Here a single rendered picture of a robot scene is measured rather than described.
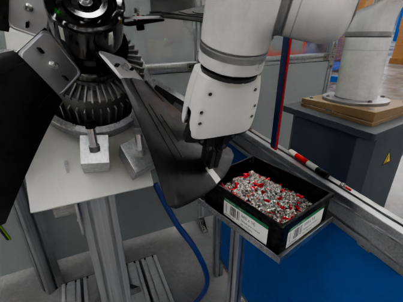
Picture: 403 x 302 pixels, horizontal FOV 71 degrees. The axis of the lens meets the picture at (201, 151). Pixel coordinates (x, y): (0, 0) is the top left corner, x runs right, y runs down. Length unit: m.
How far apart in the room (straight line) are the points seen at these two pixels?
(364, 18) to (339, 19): 0.63
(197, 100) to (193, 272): 1.30
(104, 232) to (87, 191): 0.21
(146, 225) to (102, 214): 0.89
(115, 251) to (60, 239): 0.76
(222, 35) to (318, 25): 0.10
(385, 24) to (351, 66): 0.13
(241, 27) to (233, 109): 0.11
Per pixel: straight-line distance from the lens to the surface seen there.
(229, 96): 0.37
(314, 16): 0.31
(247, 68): 0.34
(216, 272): 1.54
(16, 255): 1.71
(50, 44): 0.53
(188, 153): 0.46
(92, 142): 0.59
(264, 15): 0.32
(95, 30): 0.49
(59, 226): 1.60
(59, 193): 0.68
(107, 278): 0.97
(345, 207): 0.68
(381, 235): 0.64
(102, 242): 0.87
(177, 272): 1.59
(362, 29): 0.95
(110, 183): 0.68
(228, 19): 0.32
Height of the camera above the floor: 1.20
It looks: 26 degrees down
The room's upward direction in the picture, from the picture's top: straight up
